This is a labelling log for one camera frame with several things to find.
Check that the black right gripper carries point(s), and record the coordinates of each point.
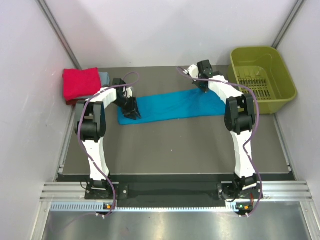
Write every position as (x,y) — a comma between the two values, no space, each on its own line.
(205,89)

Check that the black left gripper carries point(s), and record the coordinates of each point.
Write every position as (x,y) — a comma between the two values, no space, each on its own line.
(132,107)

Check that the turquoise t-shirt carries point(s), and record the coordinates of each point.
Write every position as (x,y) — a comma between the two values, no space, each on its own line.
(175,105)

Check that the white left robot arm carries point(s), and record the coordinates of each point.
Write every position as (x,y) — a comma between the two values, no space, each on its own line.
(90,127)

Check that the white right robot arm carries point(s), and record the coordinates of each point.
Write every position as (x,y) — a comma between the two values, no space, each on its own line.
(239,119)

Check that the light blue folded t-shirt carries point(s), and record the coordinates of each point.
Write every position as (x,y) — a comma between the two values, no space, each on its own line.
(103,80)

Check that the green plastic basket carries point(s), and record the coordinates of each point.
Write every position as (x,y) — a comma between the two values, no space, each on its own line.
(263,70)

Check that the dark red folded t-shirt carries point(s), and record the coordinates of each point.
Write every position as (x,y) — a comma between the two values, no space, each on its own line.
(73,102)

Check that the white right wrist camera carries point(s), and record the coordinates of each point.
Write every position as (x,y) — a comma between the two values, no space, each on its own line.
(192,71)

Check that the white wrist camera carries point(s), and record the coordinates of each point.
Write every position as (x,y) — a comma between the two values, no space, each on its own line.
(192,71)
(127,92)

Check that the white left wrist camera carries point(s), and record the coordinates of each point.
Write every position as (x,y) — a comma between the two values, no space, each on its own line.
(127,92)

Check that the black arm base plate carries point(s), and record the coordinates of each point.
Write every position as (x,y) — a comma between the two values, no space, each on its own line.
(213,190)

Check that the grey slotted cable duct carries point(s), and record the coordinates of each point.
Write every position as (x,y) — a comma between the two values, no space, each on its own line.
(104,207)

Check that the right aluminium corner post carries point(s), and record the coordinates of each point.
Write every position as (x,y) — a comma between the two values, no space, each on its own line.
(288,22)

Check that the aluminium corner post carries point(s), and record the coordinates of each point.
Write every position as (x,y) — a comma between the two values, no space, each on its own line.
(58,32)
(288,22)

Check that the aluminium frame rail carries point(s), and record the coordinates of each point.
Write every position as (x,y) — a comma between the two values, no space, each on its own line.
(274,191)

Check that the left aluminium corner post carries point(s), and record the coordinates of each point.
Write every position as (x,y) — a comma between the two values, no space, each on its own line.
(58,32)

